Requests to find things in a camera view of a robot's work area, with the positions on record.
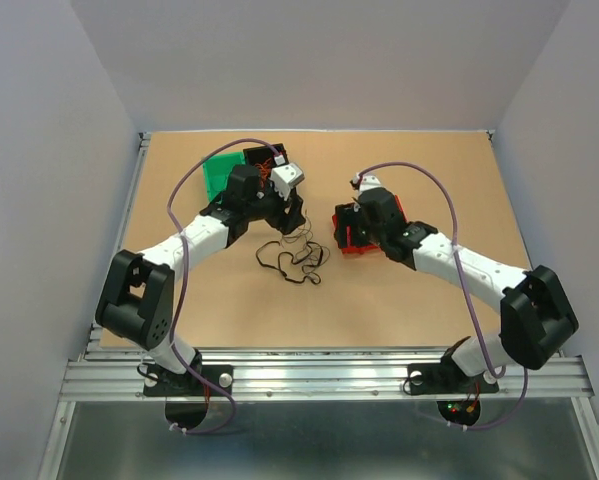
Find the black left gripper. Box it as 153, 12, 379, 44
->
245, 172, 306, 236

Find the red plastic bin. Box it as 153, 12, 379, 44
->
332, 200, 406, 262

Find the orange cable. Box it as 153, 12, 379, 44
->
253, 157, 279, 184

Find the grey thin cable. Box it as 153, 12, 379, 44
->
281, 209, 330, 266

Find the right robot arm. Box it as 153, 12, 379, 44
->
356, 186, 579, 390

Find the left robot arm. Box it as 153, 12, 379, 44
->
95, 163, 305, 395

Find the black plastic bin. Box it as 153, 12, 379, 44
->
242, 146, 277, 178

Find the green plastic bin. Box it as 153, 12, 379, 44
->
202, 152, 245, 201

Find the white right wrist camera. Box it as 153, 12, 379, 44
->
350, 172, 383, 194

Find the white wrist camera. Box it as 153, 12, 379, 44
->
269, 154, 305, 200
350, 172, 383, 194

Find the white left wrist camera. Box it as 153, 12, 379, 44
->
269, 154, 305, 200

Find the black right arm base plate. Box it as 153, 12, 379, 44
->
401, 362, 499, 396

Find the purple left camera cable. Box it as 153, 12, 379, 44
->
166, 138, 286, 436

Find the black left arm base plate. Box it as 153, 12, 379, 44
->
136, 363, 234, 398

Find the aluminium mounting rail frame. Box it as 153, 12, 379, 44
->
38, 130, 599, 480

